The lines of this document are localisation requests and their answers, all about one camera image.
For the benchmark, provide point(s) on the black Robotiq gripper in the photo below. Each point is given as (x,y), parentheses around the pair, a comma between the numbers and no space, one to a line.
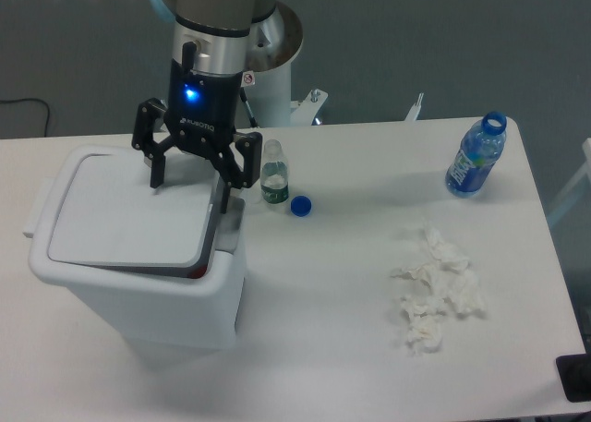
(201,121)

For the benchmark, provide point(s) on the white trash can lid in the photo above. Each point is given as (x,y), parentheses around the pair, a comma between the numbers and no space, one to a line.
(111,218)

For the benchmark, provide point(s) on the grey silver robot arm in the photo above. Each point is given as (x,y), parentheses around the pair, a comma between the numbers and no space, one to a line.
(209,58)

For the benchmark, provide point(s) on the blue bottle cap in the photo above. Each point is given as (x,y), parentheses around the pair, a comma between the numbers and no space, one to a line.
(301,206)

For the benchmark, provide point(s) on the white trash can body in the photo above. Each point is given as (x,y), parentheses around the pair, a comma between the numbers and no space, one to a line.
(162,309)

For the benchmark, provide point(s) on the clear small plastic bottle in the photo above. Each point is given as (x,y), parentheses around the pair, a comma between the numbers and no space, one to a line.
(274,173)

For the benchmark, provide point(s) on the red object inside bin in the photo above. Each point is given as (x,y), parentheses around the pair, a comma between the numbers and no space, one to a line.
(198,273)

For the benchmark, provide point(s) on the blue plastic drink bottle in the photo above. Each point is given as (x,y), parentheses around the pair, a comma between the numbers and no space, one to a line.
(480,148)

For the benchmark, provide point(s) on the crumpled white tissue pile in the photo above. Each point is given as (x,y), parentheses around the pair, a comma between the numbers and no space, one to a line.
(443,285)

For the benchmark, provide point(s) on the black device at edge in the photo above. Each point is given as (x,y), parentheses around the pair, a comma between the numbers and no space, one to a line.
(574,371)

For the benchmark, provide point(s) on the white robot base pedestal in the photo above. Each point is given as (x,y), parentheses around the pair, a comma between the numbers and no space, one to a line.
(274,44)

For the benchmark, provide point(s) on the white chair frame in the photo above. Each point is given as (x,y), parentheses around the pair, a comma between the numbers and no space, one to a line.
(572,191)

